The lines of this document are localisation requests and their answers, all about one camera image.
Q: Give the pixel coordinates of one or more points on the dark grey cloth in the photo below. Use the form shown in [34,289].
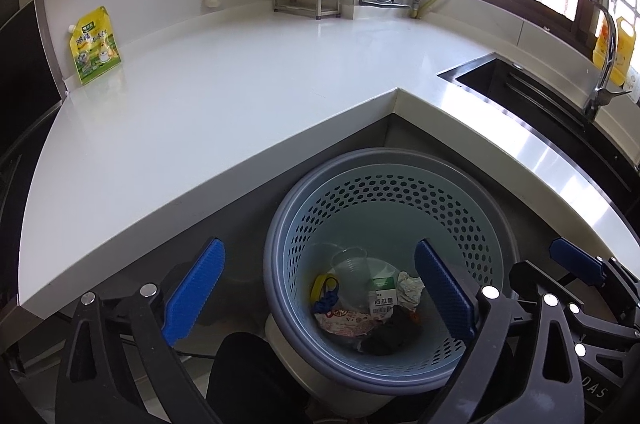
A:
[398,331]

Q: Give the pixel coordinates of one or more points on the red white snack wrapper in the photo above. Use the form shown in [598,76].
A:
[350,324]

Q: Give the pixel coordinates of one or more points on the yellow green refill pouch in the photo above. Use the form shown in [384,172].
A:
[93,46]

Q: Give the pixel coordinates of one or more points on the green white carton box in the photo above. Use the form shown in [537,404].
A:
[382,297]

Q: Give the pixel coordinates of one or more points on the clear plastic cup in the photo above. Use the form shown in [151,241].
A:
[354,269]

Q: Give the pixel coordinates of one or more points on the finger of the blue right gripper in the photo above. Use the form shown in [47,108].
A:
[577,262]

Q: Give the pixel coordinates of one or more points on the yellow detergent bottle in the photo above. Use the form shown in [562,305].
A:
[624,49]

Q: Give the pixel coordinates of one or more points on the black kitchen sink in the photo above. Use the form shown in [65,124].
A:
[560,122]

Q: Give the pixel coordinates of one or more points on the blue plastic clip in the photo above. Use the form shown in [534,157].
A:
[324,293]

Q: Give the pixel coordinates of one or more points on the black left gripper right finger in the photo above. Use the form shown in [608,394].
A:
[453,300]

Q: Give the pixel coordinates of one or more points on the chrome sink faucet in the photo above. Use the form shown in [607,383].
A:
[612,55]

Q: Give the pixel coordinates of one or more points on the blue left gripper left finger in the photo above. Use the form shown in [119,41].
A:
[186,301]

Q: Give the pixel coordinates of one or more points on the grey perforated trash basket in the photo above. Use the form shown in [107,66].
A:
[382,201]

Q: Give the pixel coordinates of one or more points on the printed white paper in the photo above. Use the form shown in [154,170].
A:
[409,290]

